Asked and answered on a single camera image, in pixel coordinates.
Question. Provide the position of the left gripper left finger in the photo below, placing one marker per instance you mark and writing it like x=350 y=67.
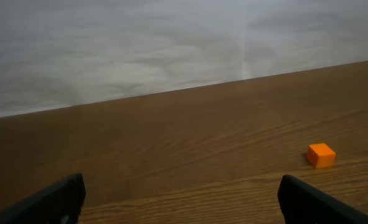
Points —
x=50 y=202

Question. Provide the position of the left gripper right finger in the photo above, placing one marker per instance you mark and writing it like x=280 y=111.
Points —
x=308 y=205

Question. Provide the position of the orange cube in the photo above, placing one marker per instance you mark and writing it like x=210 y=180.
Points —
x=320 y=155

